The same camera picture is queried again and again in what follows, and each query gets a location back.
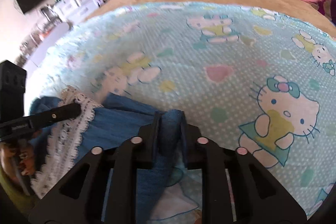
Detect person's left hand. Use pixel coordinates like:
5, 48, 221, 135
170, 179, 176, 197
0, 145, 36, 180

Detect blue denim pants lace trim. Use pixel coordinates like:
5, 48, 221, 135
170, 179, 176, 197
28, 85, 204, 224

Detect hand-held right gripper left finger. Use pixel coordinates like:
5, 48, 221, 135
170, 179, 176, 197
28, 111, 161, 224

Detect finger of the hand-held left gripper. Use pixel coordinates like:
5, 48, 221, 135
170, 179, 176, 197
24, 103, 82, 130

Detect white rounded board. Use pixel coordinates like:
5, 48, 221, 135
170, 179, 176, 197
29, 22, 70, 65

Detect cartoon printed light blue blanket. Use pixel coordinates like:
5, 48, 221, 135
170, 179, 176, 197
26, 2, 336, 220

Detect white drawer cabinet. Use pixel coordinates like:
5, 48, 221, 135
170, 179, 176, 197
54, 0, 99, 23

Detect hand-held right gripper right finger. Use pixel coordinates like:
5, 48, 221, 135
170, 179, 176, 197
181, 110, 307, 224

